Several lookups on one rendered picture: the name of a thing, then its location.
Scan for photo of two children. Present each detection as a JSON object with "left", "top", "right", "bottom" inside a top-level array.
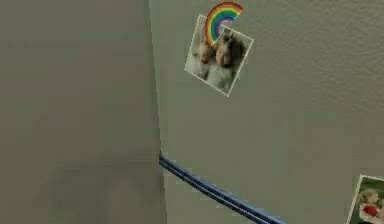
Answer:
[{"left": 183, "top": 13, "right": 255, "bottom": 98}]

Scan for grey fridge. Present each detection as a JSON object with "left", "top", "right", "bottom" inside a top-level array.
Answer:
[{"left": 148, "top": 0, "right": 384, "bottom": 224}]

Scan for rainbow magnet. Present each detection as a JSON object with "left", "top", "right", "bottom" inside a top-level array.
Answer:
[{"left": 204, "top": 1, "right": 244, "bottom": 47}]

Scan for photo of child in red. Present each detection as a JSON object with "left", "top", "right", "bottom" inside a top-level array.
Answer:
[{"left": 345, "top": 174, "right": 384, "bottom": 224}]

